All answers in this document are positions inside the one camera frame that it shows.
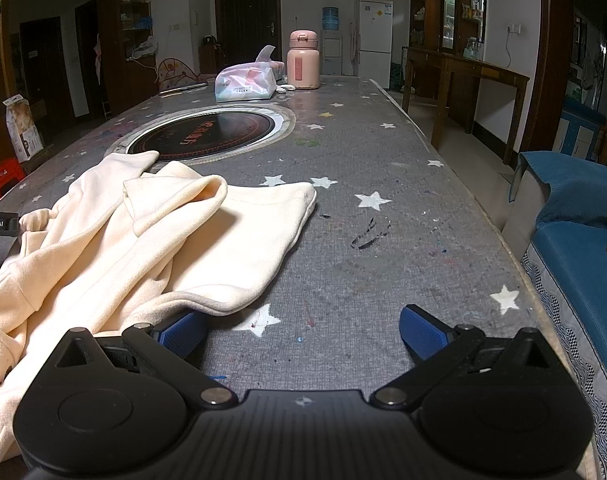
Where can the white wall socket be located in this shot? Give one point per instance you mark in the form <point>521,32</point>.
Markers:
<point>514,29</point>

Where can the wooden glass cabinet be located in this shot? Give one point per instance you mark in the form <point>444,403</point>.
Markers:
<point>433,5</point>

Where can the round black induction cooker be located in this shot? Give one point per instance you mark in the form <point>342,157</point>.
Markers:
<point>208,132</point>

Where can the wooden side table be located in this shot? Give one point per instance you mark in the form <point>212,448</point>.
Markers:
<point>463,67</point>

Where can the small white object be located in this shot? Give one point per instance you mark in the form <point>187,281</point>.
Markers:
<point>286,87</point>

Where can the pink printed cloth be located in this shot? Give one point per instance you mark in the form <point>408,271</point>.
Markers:
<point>176,70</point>

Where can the pink white tissue pack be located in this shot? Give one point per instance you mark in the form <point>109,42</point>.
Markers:
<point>246,82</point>

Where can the cream fleece garment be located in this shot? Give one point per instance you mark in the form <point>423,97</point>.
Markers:
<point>133,250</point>

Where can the wooden shelf unit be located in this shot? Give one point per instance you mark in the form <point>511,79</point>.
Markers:
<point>133,85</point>

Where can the white fridge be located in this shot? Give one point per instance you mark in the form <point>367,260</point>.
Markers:
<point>375,35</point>

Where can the white water dispenser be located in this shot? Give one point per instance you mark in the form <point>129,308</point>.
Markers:
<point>333,55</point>

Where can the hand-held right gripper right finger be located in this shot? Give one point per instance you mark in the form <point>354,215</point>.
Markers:
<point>423,332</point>

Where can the dark wooden door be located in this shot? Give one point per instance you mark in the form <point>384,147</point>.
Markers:
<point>246,15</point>
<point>45,70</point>

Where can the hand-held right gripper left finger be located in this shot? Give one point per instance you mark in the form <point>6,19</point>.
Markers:
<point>186,334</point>

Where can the white plastic bag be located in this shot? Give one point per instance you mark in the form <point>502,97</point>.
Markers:
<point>146,47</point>

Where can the printed paper bag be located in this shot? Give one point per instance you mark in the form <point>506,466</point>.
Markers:
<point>23,127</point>

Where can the pink thermos bottle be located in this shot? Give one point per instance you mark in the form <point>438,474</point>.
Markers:
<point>303,62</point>

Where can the blue sofa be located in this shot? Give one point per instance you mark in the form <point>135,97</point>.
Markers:
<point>578,260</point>

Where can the red plastic stool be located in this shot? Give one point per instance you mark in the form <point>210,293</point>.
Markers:
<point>0,177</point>

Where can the grey star tablecloth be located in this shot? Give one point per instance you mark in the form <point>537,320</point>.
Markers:
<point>383,260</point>

